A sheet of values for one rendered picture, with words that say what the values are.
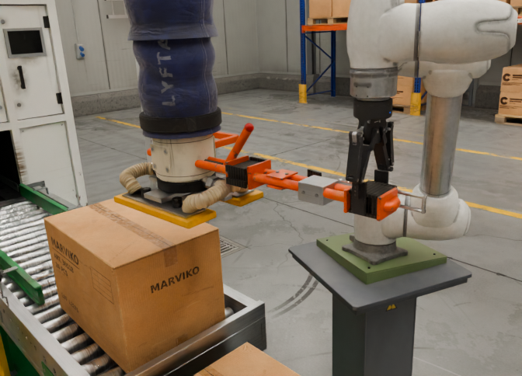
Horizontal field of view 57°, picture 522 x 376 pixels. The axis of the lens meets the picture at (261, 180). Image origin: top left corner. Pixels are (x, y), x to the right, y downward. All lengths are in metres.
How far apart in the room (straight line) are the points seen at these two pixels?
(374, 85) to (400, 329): 1.25
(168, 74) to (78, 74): 9.64
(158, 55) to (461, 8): 0.71
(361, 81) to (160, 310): 1.06
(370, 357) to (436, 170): 0.76
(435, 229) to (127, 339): 1.09
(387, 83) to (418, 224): 0.91
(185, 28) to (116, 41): 10.01
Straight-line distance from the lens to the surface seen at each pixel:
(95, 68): 11.03
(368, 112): 0.95
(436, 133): 1.59
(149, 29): 1.26
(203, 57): 1.28
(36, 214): 3.43
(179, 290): 1.70
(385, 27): 0.92
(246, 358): 1.75
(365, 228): 1.80
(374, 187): 1.02
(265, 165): 1.20
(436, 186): 1.70
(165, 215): 1.29
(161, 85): 1.27
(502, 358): 2.82
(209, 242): 1.71
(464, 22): 0.92
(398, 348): 2.04
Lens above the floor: 1.62
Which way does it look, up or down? 18 degrees down
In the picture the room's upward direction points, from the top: 3 degrees counter-clockwise
